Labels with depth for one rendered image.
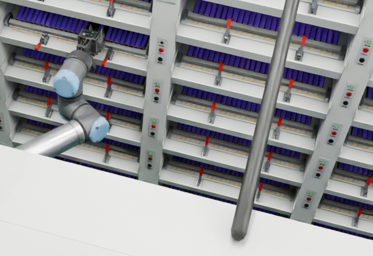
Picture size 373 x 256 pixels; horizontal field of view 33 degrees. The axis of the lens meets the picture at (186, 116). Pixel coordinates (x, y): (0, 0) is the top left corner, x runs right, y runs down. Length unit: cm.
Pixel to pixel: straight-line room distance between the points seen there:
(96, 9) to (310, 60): 80
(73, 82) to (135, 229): 129
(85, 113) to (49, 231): 130
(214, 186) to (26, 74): 95
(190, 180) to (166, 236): 188
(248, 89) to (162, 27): 41
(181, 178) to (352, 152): 77
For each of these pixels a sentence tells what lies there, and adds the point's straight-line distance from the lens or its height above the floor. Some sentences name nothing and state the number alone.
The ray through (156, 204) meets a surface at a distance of 100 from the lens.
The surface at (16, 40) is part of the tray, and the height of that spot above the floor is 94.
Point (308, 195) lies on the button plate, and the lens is 273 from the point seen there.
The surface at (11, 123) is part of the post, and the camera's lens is 294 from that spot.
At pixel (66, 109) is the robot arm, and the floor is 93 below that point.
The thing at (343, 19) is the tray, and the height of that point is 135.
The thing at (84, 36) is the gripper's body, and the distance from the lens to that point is 237.
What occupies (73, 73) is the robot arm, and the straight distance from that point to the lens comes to 221.
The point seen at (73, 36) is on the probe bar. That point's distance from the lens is 251.
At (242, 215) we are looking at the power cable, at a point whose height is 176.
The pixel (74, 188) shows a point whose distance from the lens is 101.
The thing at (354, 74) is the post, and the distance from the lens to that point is 229.
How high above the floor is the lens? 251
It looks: 43 degrees down
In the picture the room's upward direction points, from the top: 8 degrees clockwise
